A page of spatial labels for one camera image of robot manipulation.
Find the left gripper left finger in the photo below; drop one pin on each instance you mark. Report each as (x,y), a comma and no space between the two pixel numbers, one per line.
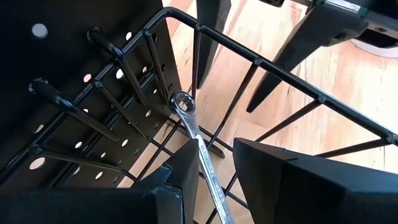
(155,199)

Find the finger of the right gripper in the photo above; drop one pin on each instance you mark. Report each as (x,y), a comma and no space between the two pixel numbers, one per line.
(213,15)
(311,37)

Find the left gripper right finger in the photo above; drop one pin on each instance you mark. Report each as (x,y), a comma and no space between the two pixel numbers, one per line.
(295,186)

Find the silver combination wrench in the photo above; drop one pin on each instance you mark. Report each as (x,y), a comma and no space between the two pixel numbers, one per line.
(194,130)

